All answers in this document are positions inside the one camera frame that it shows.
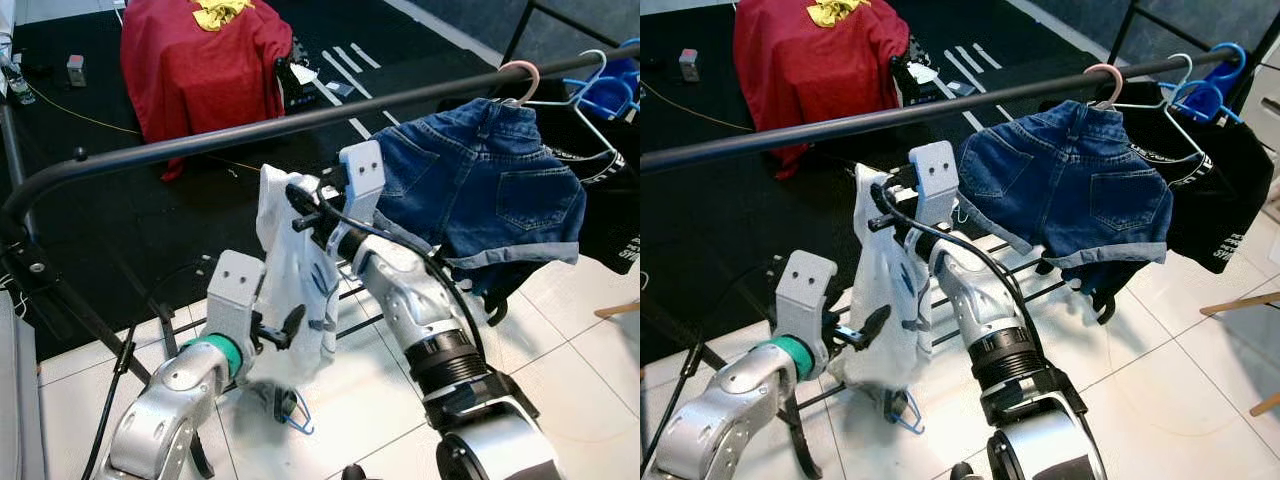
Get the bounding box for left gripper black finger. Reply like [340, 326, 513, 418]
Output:
[850, 304, 891, 349]
[272, 303, 307, 349]

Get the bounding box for white t-shirt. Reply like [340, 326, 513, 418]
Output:
[830, 163, 936, 396]
[240, 163, 346, 391]

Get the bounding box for pink hanger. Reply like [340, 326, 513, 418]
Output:
[1083, 63, 1124, 109]
[497, 60, 541, 106]

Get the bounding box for black metal clothes rack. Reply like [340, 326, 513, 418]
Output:
[0, 42, 641, 479]
[640, 48, 1241, 479]

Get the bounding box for black device with white label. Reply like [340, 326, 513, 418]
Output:
[278, 40, 346, 113]
[893, 40, 951, 109]

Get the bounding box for red cloth cover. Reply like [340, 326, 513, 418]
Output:
[120, 0, 294, 181]
[733, 0, 911, 179]

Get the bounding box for blue denim shorts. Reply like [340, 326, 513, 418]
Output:
[955, 100, 1173, 269]
[368, 97, 588, 269]

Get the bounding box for yellow cloth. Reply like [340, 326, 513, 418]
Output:
[808, 0, 873, 28]
[192, 0, 256, 31]

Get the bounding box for grey cushion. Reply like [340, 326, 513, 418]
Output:
[0, 290, 46, 480]

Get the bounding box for black printed t-shirt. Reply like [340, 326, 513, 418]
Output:
[470, 90, 641, 326]
[1040, 85, 1273, 326]

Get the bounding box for white drawer cabinet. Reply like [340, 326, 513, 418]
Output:
[1235, 65, 1280, 226]

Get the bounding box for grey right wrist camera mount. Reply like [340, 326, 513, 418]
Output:
[908, 141, 961, 229]
[338, 140, 387, 229]

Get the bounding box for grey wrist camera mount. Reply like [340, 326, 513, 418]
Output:
[205, 250, 266, 351]
[908, 141, 961, 229]
[775, 250, 839, 353]
[338, 140, 387, 229]

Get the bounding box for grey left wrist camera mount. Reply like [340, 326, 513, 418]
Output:
[775, 250, 839, 353]
[205, 250, 266, 351]

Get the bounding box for black metal frame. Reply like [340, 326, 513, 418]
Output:
[500, 0, 641, 69]
[1108, 0, 1280, 69]

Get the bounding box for white wire hanger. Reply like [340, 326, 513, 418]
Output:
[1120, 52, 1214, 189]
[525, 48, 626, 186]

